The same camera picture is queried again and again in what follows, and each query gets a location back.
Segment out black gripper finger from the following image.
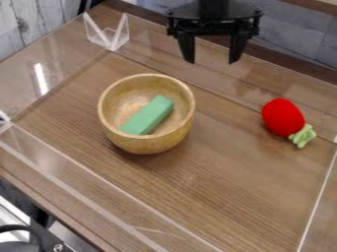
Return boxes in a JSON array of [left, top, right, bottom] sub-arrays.
[[178, 31, 195, 63], [228, 31, 250, 64]]

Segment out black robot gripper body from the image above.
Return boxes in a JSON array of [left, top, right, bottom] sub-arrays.
[[167, 1, 263, 36]]

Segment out red plush strawberry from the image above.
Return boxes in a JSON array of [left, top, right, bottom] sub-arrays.
[[262, 98, 315, 149]]

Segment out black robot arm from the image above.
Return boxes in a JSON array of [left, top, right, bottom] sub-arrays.
[[167, 0, 263, 64]]

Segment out wooden bowl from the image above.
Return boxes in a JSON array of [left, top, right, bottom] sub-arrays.
[[97, 74, 196, 155]]

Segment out green rectangular block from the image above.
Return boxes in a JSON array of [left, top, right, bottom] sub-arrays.
[[120, 94, 174, 135]]

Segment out black equipment lower left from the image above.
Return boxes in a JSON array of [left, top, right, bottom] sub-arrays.
[[0, 221, 77, 252]]

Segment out clear acrylic tray wall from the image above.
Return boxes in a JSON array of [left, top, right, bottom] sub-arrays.
[[0, 16, 337, 252]]

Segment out clear acrylic corner bracket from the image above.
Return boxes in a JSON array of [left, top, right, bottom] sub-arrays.
[[83, 13, 129, 51]]

